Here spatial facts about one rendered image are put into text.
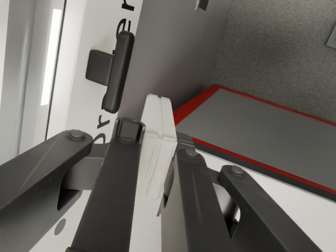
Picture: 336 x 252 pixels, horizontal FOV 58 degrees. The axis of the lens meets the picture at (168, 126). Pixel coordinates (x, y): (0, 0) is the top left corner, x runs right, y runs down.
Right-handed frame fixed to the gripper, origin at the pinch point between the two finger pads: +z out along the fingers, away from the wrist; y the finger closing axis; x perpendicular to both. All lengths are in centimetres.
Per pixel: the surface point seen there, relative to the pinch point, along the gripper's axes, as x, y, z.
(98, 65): 0.7, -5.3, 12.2
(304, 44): 10, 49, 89
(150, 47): 1.5, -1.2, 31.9
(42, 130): -6.1, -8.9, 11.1
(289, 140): -10, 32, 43
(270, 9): 18, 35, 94
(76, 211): -20.8, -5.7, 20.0
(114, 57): 1.8, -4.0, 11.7
